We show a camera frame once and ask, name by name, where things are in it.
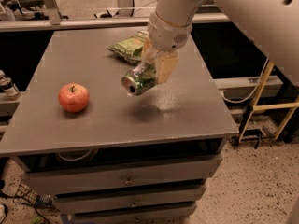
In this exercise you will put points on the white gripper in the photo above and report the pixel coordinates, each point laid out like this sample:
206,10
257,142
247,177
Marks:
166,34

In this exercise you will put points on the green soda can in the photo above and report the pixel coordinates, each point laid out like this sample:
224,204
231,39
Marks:
140,79

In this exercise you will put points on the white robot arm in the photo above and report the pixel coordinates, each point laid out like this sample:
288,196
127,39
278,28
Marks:
273,26

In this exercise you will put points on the red apple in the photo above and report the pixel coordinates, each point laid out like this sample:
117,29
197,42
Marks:
73,97

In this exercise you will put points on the green chip bag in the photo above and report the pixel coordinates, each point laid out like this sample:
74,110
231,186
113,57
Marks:
130,49

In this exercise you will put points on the grey drawer cabinet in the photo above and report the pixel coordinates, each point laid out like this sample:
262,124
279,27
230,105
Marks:
122,159

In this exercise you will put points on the small bottle at left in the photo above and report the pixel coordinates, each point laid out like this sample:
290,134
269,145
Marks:
8,86

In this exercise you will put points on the grey metal rail frame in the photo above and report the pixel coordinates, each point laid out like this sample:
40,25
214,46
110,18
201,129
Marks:
38,15

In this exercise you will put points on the yellow metal cart frame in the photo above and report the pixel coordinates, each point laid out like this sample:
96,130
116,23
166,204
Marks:
254,107

